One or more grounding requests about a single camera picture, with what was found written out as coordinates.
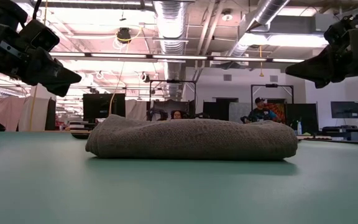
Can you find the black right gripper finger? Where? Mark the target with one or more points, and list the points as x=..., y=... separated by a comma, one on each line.
x=323, y=84
x=322, y=67

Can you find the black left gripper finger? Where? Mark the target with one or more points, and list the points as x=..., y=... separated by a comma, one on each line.
x=51, y=71
x=61, y=90

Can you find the grey woven towel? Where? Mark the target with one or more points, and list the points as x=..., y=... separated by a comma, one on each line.
x=191, y=140

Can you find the black partition panel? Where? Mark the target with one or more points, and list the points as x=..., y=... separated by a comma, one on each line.
x=306, y=112

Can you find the small monitor on stand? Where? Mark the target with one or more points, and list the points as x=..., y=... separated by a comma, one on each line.
x=345, y=109

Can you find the large black monitor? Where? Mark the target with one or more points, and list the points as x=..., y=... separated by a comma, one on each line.
x=99, y=107

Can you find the black monitor stand desk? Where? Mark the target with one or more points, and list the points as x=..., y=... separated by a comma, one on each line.
x=343, y=130

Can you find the orange patterned picture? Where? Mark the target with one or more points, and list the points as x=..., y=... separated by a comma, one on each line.
x=280, y=110

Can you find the white spray bottle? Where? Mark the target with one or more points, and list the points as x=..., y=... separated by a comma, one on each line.
x=299, y=129

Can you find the pale fabric curtain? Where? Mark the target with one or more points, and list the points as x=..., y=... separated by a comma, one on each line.
x=8, y=112

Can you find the person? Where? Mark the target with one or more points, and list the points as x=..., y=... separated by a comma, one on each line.
x=261, y=114
x=176, y=115

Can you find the long ceiling light strip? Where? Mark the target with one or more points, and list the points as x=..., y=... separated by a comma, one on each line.
x=179, y=57

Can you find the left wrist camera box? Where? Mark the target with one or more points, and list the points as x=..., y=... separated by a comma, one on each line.
x=42, y=37

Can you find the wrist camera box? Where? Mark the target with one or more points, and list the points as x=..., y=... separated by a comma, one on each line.
x=340, y=31
x=42, y=37

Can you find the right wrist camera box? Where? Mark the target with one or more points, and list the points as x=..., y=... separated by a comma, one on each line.
x=340, y=31

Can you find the ribbed silver ventilation duct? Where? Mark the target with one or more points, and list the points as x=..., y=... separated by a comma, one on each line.
x=267, y=12
x=171, y=25

